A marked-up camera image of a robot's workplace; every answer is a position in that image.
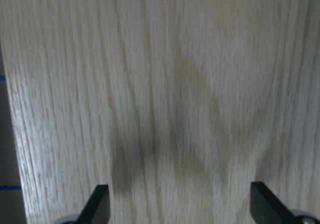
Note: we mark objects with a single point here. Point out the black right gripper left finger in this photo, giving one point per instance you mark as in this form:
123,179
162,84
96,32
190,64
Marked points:
97,210

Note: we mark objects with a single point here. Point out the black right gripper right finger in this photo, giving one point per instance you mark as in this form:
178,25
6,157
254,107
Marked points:
267,208

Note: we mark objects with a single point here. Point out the wooden drawer cabinet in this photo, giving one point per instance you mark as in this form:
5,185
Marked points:
177,105

